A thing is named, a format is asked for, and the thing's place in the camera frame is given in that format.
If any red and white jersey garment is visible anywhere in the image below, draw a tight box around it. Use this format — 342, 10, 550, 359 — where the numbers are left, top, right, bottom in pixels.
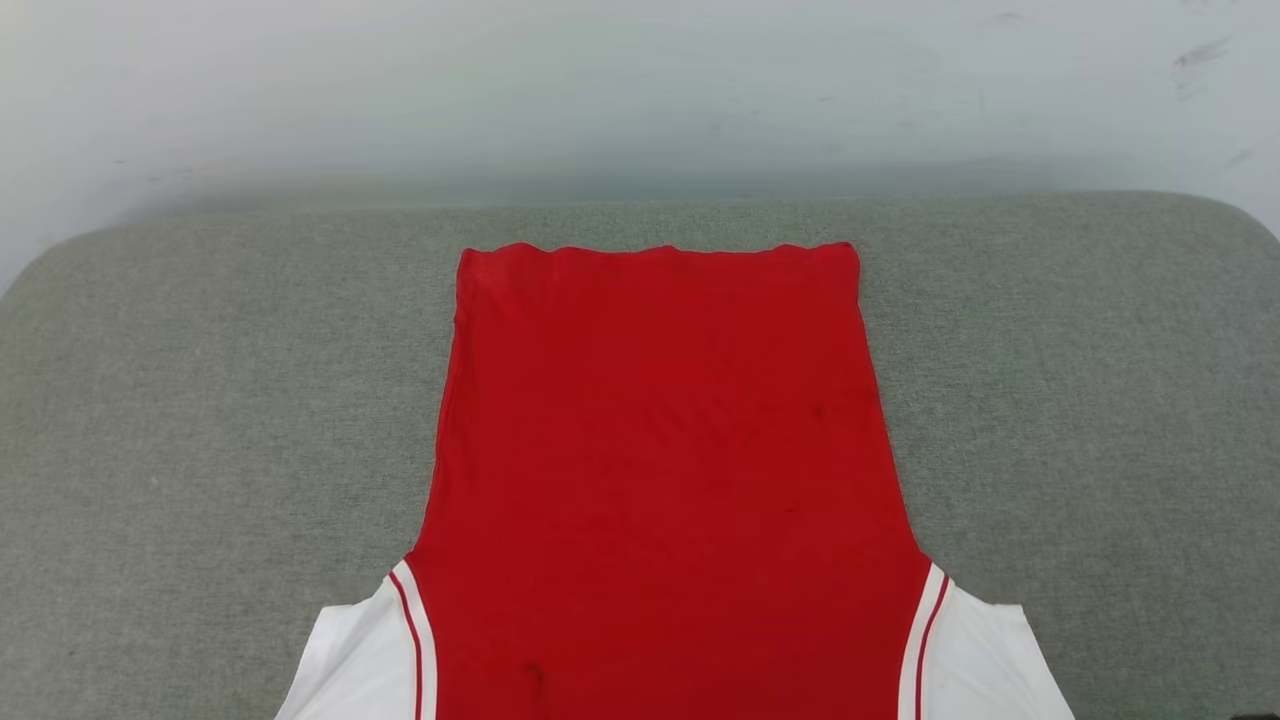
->
274, 240, 1077, 720

